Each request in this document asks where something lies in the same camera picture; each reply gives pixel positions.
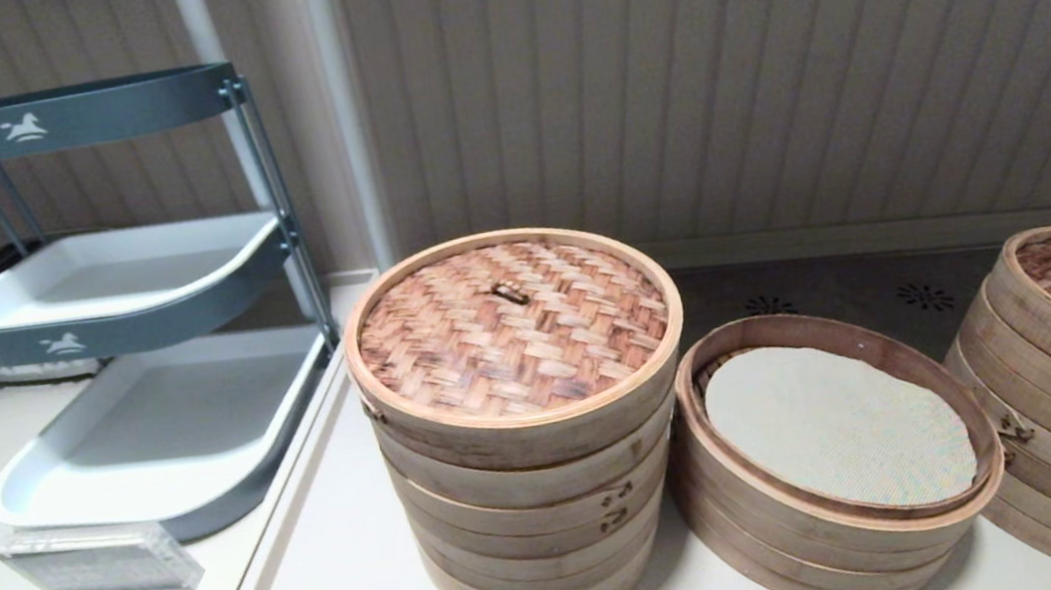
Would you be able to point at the tall bamboo steamer stack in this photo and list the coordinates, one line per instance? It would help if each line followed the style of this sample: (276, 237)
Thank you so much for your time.
(540, 574)

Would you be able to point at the thick white upright pole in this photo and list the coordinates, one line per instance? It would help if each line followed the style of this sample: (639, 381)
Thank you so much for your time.
(333, 78)

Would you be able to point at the dark cooktop panel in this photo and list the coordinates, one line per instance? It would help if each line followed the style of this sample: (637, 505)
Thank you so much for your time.
(846, 291)

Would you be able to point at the white and teal curved tray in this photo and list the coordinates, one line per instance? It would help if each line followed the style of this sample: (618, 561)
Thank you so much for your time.
(112, 276)

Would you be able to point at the dark teal rack shelf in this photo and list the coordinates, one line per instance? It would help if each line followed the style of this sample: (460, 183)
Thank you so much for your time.
(112, 110)

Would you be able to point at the white toaster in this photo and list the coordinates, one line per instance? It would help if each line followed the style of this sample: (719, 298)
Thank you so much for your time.
(34, 372)

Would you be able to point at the clear acrylic warning sign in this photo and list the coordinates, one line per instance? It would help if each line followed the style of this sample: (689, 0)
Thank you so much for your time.
(98, 568)

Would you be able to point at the teal rack double post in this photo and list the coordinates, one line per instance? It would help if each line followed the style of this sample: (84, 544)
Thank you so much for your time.
(287, 232)

